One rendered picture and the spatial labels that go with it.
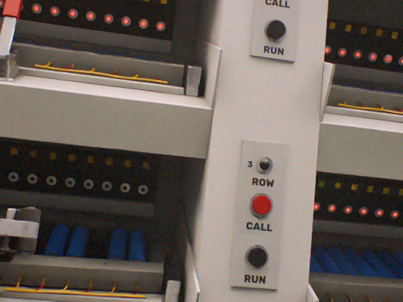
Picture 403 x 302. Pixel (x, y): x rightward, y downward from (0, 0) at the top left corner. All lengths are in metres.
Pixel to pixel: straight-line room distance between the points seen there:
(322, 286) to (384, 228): 0.17
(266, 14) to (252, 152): 0.12
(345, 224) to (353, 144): 0.19
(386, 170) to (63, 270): 0.31
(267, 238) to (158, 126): 0.13
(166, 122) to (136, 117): 0.03
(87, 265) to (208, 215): 0.13
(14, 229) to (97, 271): 0.18
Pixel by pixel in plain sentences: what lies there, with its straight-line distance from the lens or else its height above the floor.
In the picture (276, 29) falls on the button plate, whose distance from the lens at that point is 0.44.
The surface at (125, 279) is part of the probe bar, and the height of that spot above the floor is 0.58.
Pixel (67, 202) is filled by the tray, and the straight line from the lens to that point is 0.57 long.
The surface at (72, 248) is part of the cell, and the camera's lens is 0.50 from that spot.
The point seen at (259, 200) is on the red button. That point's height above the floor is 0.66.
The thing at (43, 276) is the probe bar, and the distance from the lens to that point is 0.47.
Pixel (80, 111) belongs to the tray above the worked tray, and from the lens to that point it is 0.41.
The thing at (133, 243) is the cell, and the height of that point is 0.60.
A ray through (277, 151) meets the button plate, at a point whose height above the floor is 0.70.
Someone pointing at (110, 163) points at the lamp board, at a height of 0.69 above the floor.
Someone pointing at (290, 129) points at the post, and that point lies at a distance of 0.43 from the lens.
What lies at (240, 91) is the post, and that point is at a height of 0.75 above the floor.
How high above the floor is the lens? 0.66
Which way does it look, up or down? 6 degrees up
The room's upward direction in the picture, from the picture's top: 6 degrees clockwise
